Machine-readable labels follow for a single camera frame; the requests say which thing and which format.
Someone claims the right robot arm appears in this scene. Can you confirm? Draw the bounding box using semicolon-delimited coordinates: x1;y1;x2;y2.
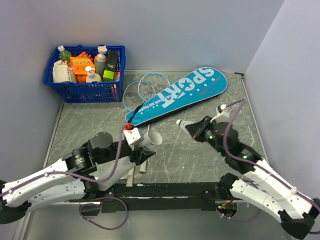
176;116;320;240

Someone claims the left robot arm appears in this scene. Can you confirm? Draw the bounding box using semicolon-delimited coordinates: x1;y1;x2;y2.
0;128;163;225

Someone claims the orange round item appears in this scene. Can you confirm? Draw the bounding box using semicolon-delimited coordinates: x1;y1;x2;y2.
76;74;87;83

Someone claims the blue racket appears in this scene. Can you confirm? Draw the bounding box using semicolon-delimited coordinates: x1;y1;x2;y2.
122;81;156;187
137;71;171;175

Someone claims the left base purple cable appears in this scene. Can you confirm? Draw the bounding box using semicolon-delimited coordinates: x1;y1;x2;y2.
78;196;129;230

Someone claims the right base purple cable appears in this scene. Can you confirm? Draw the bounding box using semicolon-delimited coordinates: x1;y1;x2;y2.
216;199;262;223

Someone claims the orange snack box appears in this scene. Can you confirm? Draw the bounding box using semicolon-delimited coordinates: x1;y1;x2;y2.
70;57;95;75

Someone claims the white shuttlecock tube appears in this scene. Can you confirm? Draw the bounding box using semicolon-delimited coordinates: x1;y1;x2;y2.
95;127;163;192

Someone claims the grey bottle white pump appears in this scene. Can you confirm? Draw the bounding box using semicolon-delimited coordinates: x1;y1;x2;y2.
94;45;108;79

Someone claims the small white pump bottle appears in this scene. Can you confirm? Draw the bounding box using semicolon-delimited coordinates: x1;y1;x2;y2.
85;66;102;83

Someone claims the black and green box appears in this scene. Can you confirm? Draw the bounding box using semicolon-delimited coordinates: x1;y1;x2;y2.
102;50;119;82

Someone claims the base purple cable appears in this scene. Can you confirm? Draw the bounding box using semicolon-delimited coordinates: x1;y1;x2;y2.
216;199;262;223
78;196;129;230

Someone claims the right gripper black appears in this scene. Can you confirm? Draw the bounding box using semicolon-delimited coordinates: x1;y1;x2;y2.
185;115;227;157

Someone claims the beige cloth bag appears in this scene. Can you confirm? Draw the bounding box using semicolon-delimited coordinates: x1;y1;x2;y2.
52;60;77;83

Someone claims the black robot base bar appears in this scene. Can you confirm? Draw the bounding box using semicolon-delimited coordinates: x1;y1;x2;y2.
68;182;248;214

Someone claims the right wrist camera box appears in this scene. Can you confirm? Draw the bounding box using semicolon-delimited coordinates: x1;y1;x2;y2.
210;104;231;123

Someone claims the green bottle white cap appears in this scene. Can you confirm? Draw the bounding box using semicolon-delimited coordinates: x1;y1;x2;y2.
57;45;72;63

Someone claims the blue SPORT racket cover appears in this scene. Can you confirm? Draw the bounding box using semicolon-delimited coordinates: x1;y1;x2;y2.
125;66;228;127

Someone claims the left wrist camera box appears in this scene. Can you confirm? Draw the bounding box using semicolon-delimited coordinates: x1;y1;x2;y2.
123;123;144;146

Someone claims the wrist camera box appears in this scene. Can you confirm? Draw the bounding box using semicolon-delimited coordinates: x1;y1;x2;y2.
123;123;144;146
210;104;231;123

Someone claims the blue plastic shopping basket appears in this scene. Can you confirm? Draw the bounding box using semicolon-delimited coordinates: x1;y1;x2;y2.
43;45;126;103

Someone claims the white shuttlecock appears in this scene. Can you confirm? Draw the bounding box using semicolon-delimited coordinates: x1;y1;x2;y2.
175;119;193;130

